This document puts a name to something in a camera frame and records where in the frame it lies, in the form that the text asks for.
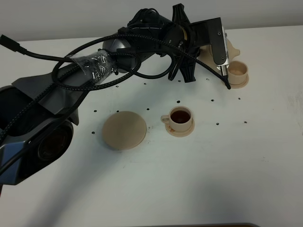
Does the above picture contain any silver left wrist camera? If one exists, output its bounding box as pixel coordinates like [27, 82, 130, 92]
[218, 27, 229, 78]

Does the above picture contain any black braided camera cable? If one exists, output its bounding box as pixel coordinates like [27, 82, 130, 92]
[0, 33, 232, 190]

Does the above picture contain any near beige teacup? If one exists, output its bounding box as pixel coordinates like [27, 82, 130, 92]
[160, 106, 194, 133]

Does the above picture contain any beige cup saucer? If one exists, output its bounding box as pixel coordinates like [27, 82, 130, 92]
[165, 120, 195, 137]
[223, 74, 249, 89]

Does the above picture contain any far beige cup saucer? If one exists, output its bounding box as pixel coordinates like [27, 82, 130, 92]
[223, 74, 249, 89]

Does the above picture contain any beige teacup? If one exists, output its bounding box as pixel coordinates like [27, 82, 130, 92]
[160, 106, 194, 133]
[228, 61, 248, 75]

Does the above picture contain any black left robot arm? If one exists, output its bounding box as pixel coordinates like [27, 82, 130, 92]
[0, 4, 229, 185]

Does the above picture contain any beige teapot saucer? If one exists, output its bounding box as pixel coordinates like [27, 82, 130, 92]
[102, 111, 147, 150]

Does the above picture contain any far beige teacup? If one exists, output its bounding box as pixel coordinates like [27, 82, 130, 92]
[228, 61, 248, 75]

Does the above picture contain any near beige cup saucer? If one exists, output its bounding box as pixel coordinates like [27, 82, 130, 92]
[165, 120, 195, 137]

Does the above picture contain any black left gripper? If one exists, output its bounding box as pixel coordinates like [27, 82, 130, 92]
[172, 3, 225, 83]

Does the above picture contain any beige teapot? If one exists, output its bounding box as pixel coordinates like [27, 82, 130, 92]
[197, 39, 240, 72]

